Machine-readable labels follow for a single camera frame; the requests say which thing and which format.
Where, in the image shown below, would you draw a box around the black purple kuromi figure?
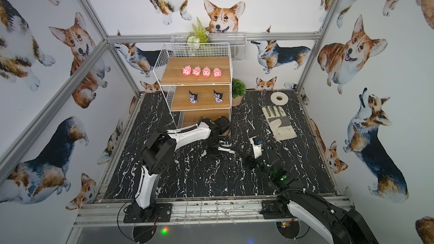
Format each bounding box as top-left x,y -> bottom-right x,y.
213,90 -> 223,103
189,91 -> 198,105

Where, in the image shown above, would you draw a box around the pink pig toy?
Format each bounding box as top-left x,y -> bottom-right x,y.
182,66 -> 192,76
192,66 -> 201,77
202,67 -> 211,77
213,67 -> 222,78

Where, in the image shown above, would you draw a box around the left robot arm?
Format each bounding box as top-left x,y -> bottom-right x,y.
132,116 -> 231,212

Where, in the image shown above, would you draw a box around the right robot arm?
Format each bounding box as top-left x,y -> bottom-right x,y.
245,136 -> 378,244

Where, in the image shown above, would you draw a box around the small potted green plant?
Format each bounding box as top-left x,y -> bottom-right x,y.
232,79 -> 246,107

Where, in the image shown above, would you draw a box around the white and grey work glove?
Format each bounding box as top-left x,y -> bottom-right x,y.
262,106 -> 297,142

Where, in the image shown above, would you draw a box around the white tape roll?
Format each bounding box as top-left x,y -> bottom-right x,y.
270,91 -> 289,106

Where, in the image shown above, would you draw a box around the green fern plant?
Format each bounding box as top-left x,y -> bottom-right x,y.
186,18 -> 210,44

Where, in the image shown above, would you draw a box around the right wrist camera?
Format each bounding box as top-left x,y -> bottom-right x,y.
249,136 -> 263,159

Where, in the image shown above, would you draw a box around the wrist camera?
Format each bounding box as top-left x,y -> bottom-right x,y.
218,143 -> 236,154
249,136 -> 263,159

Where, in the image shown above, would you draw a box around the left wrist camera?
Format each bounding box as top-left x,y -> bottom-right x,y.
218,143 -> 236,154

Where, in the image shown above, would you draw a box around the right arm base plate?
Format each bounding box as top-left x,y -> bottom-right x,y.
259,200 -> 293,220

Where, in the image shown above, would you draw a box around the white wire three-tier shelf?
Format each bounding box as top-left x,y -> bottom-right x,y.
153,44 -> 233,128

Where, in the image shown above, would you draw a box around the white wire wall basket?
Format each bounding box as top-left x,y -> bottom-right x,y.
165,32 -> 247,62

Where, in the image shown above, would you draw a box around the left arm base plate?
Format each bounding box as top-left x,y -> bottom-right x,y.
123,203 -> 173,223

